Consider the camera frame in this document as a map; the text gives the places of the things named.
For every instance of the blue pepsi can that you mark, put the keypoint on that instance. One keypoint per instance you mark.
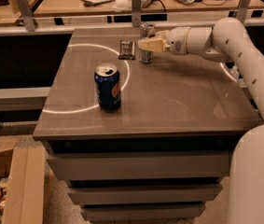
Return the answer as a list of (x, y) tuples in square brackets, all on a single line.
[(107, 84)]

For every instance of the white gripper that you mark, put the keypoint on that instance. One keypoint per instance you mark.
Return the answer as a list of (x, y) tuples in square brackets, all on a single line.
[(177, 40)]

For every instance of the metal bracket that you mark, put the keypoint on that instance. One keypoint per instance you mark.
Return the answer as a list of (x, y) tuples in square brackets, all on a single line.
[(241, 12), (27, 15), (136, 13)]

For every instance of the white bowl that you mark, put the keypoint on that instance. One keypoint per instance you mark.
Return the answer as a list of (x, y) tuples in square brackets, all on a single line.
[(120, 5)]

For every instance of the cardboard box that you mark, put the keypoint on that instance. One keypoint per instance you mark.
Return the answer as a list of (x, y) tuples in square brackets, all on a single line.
[(22, 161)]

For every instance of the silver redbull can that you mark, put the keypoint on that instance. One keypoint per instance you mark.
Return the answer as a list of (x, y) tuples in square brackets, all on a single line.
[(147, 29)]

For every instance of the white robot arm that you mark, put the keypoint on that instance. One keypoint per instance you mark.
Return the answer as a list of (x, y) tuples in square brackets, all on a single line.
[(229, 41)]

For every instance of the metal bracket right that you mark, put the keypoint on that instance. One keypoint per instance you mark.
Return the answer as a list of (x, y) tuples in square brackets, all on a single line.
[(241, 12)]

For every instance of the metal bracket middle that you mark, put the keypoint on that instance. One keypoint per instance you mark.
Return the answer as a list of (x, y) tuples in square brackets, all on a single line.
[(136, 13)]

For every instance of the metal bracket left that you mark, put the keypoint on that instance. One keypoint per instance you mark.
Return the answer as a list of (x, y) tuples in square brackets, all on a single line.
[(27, 15)]

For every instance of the clear sanitizer bottle left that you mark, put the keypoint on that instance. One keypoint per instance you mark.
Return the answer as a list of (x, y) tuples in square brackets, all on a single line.
[(235, 71)]

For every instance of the rxbar chocolate wrapper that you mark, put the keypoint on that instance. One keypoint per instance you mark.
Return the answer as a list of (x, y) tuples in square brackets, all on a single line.
[(126, 50)]

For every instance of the grey drawer cabinet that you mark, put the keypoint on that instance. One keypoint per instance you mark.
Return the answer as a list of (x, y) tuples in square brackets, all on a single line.
[(164, 153)]

